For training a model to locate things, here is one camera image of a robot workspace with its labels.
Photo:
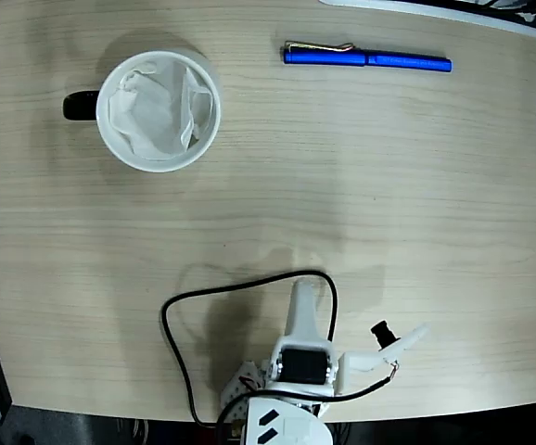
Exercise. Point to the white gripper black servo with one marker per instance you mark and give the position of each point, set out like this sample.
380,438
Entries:
301,364

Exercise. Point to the blue pen with metal clip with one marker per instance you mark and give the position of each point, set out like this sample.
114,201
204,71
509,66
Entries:
323,57

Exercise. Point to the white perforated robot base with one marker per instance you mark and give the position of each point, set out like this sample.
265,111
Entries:
238,389

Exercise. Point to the brass clamp screw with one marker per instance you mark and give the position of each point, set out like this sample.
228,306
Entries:
236,428

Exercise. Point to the crumpled white tissue paper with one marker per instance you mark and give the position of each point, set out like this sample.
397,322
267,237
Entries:
152,111

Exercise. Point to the silver flat stand plate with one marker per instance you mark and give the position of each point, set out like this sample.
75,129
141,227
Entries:
534,29

